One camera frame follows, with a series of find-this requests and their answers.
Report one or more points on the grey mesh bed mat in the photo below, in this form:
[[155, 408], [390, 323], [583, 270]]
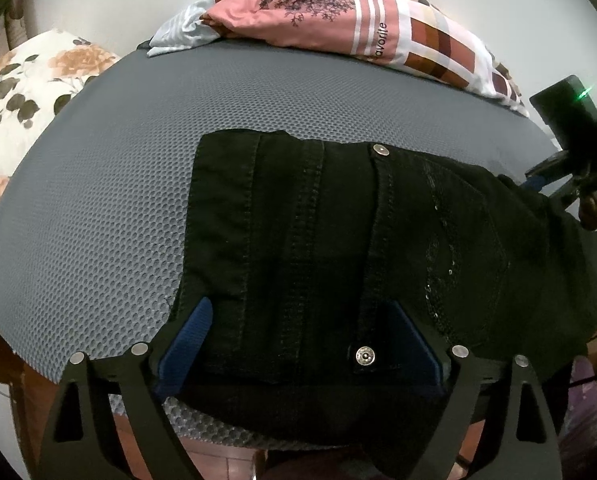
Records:
[[103, 185]]

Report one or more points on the floral pillow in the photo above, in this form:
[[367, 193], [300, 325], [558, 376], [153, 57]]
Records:
[[23, 110]]

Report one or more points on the white striped cloth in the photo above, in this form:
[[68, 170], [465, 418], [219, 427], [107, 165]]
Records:
[[183, 30]]

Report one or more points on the beige patterned curtain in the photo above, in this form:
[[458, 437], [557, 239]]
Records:
[[3, 25]]

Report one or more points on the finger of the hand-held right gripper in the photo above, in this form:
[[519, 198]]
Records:
[[543, 180]]

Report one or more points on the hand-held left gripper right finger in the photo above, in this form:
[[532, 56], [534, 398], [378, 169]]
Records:
[[413, 355]]

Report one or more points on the pink patterned blanket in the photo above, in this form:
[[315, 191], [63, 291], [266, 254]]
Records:
[[328, 25]]

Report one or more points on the person's right hand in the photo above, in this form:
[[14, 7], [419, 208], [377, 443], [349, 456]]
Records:
[[594, 212]]

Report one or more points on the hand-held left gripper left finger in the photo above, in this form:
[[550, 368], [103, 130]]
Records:
[[188, 345]]

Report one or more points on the black pants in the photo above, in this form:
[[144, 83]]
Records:
[[328, 240]]

